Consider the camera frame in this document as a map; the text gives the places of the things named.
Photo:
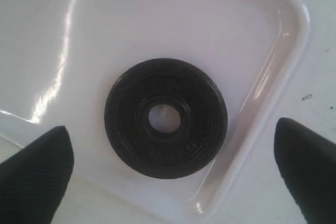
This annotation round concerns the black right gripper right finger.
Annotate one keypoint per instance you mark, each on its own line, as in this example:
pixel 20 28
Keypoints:
pixel 306 161

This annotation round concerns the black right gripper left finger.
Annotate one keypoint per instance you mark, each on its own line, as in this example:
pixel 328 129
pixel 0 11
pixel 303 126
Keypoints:
pixel 35 179

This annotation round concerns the black weight plate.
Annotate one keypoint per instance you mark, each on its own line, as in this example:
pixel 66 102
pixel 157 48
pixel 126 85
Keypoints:
pixel 186 88

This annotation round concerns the white plastic tray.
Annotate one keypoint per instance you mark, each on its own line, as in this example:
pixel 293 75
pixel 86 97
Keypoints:
pixel 60 58

